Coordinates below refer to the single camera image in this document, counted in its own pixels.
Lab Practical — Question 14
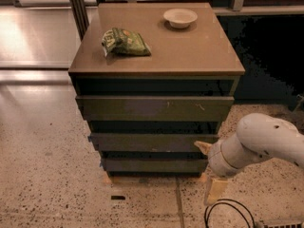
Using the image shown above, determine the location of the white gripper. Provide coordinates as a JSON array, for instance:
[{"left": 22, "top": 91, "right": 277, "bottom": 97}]
[{"left": 194, "top": 140, "right": 240, "bottom": 206}]

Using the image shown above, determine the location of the drawer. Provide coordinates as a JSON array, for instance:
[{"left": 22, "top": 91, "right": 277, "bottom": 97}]
[
  {"left": 90, "top": 133, "right": 219, "bottom": 152},
  {"left": 76, "top": 96, "right": 234, "bottom": 122},
  {"left": 102, "top": 159, "right": 207, "bottom": 173}
]

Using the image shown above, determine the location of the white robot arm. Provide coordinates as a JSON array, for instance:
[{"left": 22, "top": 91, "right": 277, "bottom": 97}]
[{"left": 194, "top": 113, "right": 304, "bottom": 206}]

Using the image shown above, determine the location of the brown drawer cabinet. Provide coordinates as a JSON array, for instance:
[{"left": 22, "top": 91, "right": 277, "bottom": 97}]
[{"left": 68, "top": 3, "right": 244, "bottom": 176}]

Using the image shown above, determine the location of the white bowl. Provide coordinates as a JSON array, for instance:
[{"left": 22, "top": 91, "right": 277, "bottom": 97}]
[{"left": 163, "top": 9, "right": 198, "bottom": 29}]

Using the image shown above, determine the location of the green snack bag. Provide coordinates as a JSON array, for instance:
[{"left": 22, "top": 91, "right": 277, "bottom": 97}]
[{"left": 102, "top": 28, "right": 151, "bottom": 56}]

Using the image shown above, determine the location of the black cable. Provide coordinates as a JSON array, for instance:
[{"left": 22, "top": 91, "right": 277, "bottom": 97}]
[{"left": 203, "top": 199, "right": 257, "bottom": 228}]

